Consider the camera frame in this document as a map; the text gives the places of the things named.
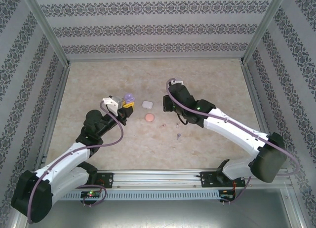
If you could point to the purple round charging case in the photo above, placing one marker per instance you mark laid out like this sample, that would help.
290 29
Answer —
129 97

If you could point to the white earbud charging case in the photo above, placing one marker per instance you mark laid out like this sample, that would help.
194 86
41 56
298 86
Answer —
147 104

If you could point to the pink round charging case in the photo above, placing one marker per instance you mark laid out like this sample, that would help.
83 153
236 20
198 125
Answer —
149 117

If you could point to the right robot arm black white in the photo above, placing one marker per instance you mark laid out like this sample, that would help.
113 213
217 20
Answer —
234 129

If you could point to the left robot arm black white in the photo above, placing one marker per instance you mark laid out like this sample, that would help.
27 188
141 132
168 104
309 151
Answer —
24 196

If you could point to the left controller circuit board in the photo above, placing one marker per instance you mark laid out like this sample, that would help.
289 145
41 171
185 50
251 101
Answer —
90 194

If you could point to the controller circuit board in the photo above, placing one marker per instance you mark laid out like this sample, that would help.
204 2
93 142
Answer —
90 194
226 196

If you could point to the right controller circuit board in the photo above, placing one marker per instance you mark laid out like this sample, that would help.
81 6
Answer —
226 196

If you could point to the grey metal sheet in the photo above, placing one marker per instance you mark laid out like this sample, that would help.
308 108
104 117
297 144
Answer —
158 213

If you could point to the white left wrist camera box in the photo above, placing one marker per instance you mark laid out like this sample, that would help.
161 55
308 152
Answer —
109 103

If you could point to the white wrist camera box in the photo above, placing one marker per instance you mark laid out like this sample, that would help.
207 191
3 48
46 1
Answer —
109 103
178 82

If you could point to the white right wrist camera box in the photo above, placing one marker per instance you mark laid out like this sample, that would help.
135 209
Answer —
178 82

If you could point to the aluminium side rail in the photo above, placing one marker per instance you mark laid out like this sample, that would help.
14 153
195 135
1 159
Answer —
60 89
252 89

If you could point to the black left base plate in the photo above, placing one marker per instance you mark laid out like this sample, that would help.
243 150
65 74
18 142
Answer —
107 180

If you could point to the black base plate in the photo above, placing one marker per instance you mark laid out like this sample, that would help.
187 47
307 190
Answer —
107 180
207 180

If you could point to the aluminium mounting rail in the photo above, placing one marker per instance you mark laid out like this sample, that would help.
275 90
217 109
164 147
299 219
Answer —
158 178

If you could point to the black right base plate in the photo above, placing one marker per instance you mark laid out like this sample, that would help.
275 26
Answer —
207 180

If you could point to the aluminium frame post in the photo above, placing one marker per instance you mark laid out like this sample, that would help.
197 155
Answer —
262 28
47 28

